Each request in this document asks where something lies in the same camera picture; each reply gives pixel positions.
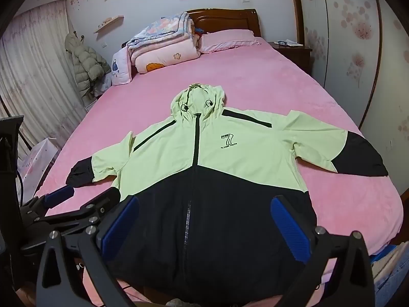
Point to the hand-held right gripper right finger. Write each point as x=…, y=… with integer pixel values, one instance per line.
x=289, y=230

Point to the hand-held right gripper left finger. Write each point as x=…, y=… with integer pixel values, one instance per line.
x=121, y=227

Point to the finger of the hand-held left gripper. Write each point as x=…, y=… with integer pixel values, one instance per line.
x=105, y=200
x=59, y=195

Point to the green and black hooded jacket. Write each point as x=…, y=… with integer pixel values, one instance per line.
x=223, y=160

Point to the white floral box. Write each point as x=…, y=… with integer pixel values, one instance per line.
x=38, y=156

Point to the dark stand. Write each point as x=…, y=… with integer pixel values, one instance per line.
x=9, y=144

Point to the pale floral curtain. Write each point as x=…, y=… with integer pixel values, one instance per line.
x=38, y=86

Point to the blue denim cloth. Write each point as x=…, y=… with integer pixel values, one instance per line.
x=394, y=287

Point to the beige puffer coat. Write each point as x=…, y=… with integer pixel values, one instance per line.
x=83, y=67

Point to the white cartoon cushion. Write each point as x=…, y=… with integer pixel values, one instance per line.
x=120, y=67

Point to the bed with pink sheet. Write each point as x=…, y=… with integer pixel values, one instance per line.
x=271, y=86

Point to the folded floral quilt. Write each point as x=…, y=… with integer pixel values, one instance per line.
x=166, y=48

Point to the wooden nightstand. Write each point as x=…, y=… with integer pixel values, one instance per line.
x=294, y=57

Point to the small blue object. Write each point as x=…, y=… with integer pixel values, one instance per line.
x=282, y=42

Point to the white papers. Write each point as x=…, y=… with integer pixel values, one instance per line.
x=294, y=42

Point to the pink pillow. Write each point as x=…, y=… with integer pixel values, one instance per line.
x=227, y=40

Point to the floral sliding wardrobe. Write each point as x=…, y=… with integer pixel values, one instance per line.
x=351, y=38

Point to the wooden headboard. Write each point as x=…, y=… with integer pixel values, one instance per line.
x=230, y=19

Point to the short wooden wall shelf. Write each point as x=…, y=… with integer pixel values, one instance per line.
x=108, y=24

